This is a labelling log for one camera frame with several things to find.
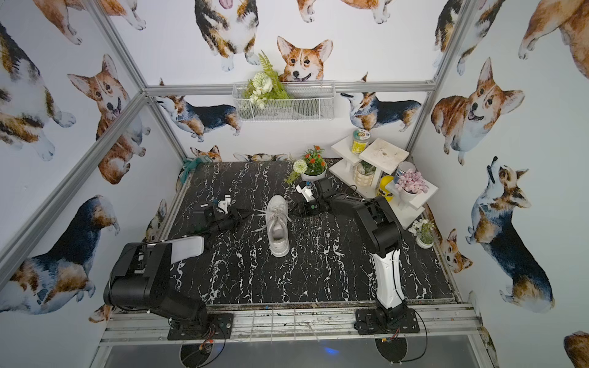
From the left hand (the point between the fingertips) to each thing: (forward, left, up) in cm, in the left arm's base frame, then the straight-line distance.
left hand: (252, 205), depth 89 cm
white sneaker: (-6, -10, -5) cm, 12 cm away
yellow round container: (+9, -54, -4) cm, 55 cm away
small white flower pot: (-11, -65, -2) cm, 66 cm away
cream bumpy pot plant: (+20, -49, -6) cm, 53 cm away
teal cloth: (+35, +39, -13) cm, 55 cm away
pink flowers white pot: (0, -57, +13) cm, 59 cm away
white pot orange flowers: (+19, -23, 0) cm, 30 cm away
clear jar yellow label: (+25, -45, +11) cm, 53 cm away
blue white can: (+7, -58, +13) cm, 60 cm away
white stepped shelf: (+16, -53, +10) cm, 57 cm away
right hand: (+5, -18, -6) cm, 20 cm away
